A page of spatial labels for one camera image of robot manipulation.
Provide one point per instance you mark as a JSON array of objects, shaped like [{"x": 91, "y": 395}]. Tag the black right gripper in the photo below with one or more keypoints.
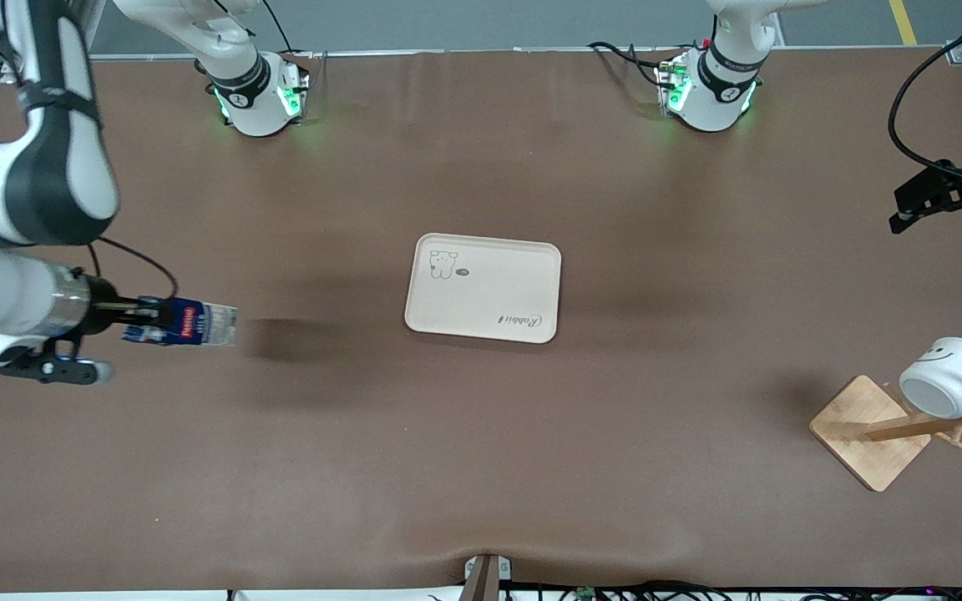
[{"x": 105, "y": 305}]

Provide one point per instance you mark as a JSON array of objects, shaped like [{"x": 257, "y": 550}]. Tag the blue milk carton green cap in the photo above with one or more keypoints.
[{"x": 205, "y": 325}]

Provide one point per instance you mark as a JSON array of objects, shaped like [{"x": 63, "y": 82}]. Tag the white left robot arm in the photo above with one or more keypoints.
[{"x": 711, "y": 92}]

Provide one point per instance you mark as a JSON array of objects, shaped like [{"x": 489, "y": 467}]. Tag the wooden cup rack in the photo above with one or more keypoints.
[{"x": 861, "y": 430}]

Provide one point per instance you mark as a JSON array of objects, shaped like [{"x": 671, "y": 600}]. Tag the cream plastic tray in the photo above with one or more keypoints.
[{"x": 489, "y": 288}]

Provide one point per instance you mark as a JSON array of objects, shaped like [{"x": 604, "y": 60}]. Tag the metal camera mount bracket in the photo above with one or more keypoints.
[{"x": 485, "y": 576}]

